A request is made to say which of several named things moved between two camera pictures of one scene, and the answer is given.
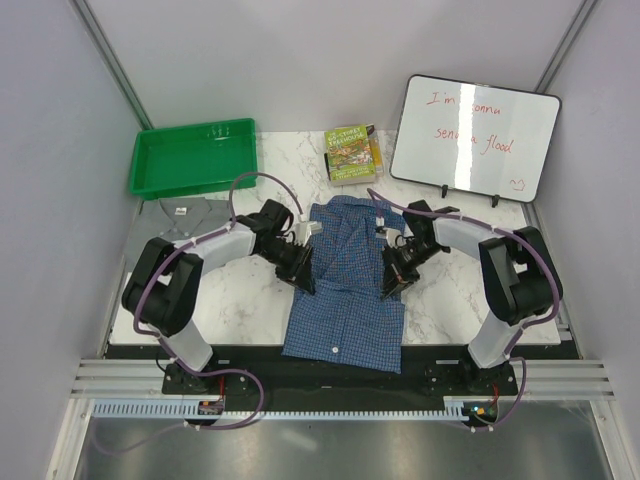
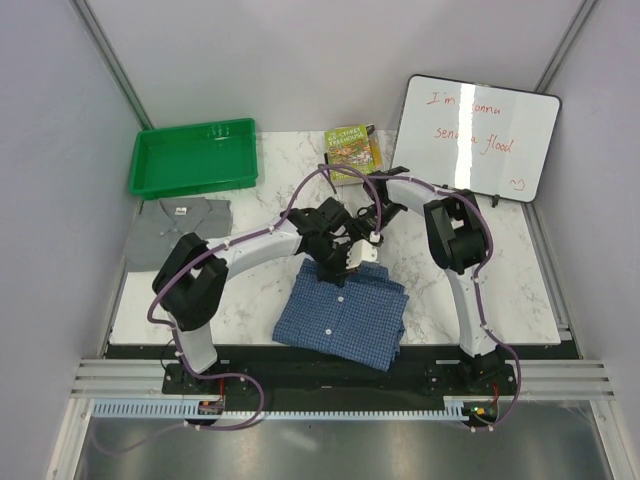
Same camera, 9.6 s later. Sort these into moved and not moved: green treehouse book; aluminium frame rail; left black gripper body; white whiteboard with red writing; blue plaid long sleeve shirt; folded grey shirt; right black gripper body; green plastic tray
Moved: left black gripper body; blue plaid long sleeve shirt; right black gripper body
Not moved: aluminium frame rail; green treehouse book; white whiteboard with red writing; folded grey shirt; green plastic tray
